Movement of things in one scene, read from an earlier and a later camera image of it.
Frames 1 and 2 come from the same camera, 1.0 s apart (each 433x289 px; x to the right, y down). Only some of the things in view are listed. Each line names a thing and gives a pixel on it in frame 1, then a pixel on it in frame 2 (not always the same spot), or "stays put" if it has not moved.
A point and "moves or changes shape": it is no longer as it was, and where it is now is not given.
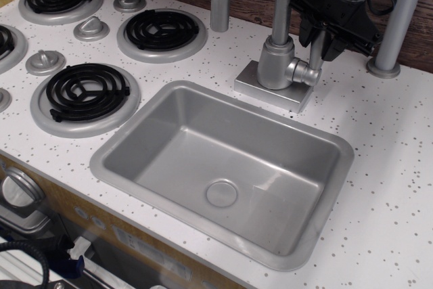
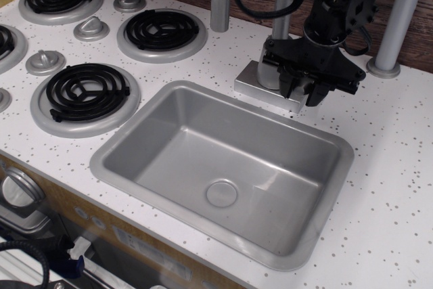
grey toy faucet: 265,79 stays put
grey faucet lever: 298,71 moves or changes shape
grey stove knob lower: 44,62 stays put
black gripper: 339,11 to 327,63
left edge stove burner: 13,49 stays put
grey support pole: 385,65 stays put
